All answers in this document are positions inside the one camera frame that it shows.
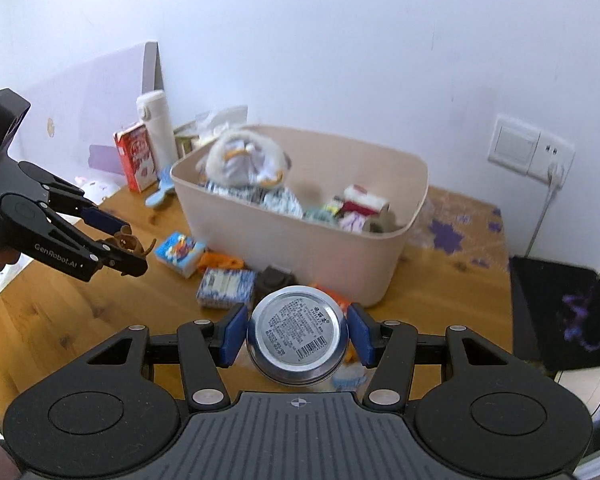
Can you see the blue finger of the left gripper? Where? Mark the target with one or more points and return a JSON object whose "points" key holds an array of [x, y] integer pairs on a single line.
{"points": [[119, 259], [102, 220]]}

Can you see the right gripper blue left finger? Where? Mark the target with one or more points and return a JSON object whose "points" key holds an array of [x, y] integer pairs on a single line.
{"points": [[229, 335]]}

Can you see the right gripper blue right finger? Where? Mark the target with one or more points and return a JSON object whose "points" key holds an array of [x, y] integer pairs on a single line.
{"points": [[364, 333]]}

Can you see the brown small toy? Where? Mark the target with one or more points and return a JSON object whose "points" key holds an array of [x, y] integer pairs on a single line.
{"points": [[127, 241]]}

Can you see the blue cartoon tissue pack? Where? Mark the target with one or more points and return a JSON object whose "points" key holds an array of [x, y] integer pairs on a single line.
{"points": [[180, 253]]}

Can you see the silver tin can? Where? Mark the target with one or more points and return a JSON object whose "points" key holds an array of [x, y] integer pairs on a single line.
{"points": [[297, 336]]}

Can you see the orange cloth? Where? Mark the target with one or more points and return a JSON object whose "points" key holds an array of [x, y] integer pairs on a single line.
{"points": [[217, 260]]}

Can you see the white blue floral cloth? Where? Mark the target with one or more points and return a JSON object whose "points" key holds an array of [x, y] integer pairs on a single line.
{"points": [[278, 200]]}

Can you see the clear plastic mask packet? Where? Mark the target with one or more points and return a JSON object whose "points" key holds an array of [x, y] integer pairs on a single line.
{"points": [[350, 376]]}

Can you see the beige sock with purple print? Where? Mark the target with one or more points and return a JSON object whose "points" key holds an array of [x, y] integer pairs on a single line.
{"points": [[354, 222]]}

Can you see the grey knitted cloth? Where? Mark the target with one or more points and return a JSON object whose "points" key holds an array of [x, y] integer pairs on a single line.
{"points": [[382, 223]]}

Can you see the green knitted cloth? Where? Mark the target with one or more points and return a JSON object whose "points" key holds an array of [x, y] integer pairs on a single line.
{"points": [[320, 215]]}

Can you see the white plush toy red bow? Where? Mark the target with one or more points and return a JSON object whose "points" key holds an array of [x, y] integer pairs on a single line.
{"points": [[359, 200]]}

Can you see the blue white tissue packet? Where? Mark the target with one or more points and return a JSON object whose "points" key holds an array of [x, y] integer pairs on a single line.
{"points": [[223, 289]]}

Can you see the black small box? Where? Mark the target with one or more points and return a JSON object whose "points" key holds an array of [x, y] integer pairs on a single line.
{"points": [[269, 280]]}

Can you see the blue hairbrush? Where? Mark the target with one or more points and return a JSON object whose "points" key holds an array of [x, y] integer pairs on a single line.
{"points": [[165, 190]]}

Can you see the red white carton box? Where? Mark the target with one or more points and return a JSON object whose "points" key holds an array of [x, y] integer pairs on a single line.
{"points": [[132, 145]]}

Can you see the white leaning board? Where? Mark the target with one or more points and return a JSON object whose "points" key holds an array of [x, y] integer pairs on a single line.
{"points": [[69, 129]]}

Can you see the white thermos bottle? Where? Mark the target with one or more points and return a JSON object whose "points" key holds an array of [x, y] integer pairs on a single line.
{"points": [[154, 112]]}

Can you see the beige plastic storage bin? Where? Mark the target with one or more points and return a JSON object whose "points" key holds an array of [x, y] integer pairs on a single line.
{"points": [[359, 266]]}

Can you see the floral table mat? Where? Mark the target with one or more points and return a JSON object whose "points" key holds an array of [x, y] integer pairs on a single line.
{"points": [[463, 227]]}

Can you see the black tablet with purple print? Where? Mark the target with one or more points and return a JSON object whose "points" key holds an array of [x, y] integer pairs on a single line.
{"points": [[556, 314]]}

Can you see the white wall switch socket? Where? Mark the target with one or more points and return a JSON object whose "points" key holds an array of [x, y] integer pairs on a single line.
{"points": [[530, 151]]}

